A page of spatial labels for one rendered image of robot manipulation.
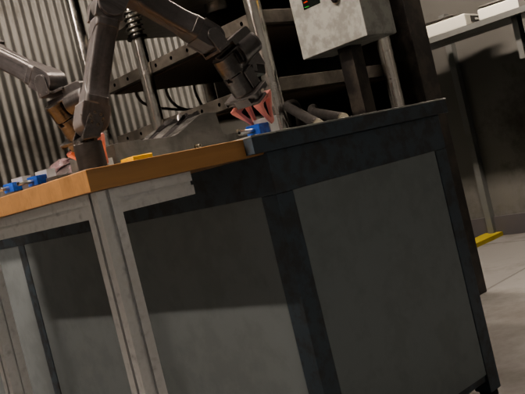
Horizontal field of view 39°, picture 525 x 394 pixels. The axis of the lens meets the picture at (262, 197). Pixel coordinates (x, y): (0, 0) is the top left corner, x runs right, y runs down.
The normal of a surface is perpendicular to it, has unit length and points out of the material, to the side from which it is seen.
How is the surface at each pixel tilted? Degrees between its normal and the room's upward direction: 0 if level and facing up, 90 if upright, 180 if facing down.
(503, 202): 90
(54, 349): 90
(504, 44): 90
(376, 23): 90
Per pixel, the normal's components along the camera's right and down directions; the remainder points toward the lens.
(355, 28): -0.72, 0.20
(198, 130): 0.65, -0.13
